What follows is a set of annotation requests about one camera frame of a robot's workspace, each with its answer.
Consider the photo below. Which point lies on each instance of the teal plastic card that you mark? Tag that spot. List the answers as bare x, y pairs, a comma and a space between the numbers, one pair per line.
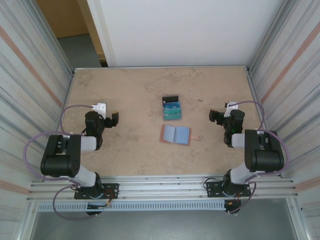
172, 116

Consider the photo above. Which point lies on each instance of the blue VIP card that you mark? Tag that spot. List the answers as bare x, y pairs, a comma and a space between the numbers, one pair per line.
172, 110

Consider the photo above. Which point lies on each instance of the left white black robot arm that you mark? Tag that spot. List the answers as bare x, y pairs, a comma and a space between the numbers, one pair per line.
62, 157

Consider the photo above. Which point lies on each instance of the brown wooden door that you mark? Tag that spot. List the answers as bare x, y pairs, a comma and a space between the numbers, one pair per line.
94, 32

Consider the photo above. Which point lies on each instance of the aluminium rail frame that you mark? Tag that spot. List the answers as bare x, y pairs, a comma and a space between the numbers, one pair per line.
162, 186

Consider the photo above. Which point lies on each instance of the black plastic card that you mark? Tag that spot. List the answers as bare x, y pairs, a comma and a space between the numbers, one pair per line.
171, 99

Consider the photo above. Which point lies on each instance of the blue VIP card diamond print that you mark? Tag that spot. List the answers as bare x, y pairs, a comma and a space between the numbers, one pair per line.
171, 105

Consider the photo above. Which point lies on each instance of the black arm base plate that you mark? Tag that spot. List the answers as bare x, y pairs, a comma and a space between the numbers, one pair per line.
112, 187
212, 190

